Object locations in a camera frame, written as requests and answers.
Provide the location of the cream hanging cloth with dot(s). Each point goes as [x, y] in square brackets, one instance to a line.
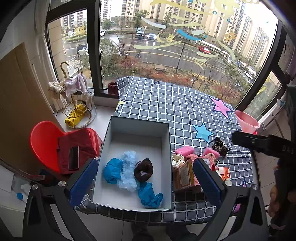
[56, 90]

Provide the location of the yellow cloth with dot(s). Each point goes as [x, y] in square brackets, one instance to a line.
[76, 115]

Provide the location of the white plastic bottle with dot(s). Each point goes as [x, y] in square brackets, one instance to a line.
[21, 188]

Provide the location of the dark red knitted pot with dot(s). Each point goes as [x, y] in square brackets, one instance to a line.
[113, 90]

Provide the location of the light blue fluffy scrunchie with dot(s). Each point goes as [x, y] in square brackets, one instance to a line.
[128, 182]

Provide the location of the white polka dot scrunchie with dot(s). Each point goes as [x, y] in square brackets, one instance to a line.
[177, 160]

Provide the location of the floral printed packet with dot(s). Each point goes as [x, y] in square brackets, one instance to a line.
[223, 172]

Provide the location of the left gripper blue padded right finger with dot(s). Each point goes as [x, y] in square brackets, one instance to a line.
[210, 182]

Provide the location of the lilac hanging towel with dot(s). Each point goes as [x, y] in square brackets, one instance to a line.
[76, 84]

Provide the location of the checkered star tablecloth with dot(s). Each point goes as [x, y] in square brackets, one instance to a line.
[193, 122]

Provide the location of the pink plastic bucket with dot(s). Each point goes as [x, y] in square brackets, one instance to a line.
[247, 123]

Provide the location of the leopard print scrunchie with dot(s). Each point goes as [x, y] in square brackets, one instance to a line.
[220, 147]

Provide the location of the black smartphone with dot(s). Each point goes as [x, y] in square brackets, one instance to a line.
[73, 162]

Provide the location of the brown wooden cabinet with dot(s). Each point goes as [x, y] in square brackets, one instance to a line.
[22, 107]

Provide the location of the grey open storage box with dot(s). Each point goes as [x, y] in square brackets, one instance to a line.
[149, 139]

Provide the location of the blue cloth bundle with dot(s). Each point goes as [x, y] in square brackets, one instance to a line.
[112, 171]

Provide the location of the red plastic chair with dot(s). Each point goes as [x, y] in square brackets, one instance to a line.
[44, 144]

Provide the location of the gold wire stand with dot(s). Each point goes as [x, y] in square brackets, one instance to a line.
[78, 98]

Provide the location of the blue crumpled cloth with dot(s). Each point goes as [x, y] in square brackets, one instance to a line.
[147, 196]

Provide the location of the pink patterned tissue box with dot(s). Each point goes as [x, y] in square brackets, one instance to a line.
[184, 177]

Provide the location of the red folded garment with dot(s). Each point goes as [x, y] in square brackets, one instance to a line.
[88, 148]

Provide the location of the dark brown plush item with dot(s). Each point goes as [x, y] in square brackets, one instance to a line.
[143, 170]

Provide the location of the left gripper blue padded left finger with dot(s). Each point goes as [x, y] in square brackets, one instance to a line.
[80, 181]

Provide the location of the pink foam sponge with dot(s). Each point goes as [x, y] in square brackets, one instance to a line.
[211, 151]
[185, 151]

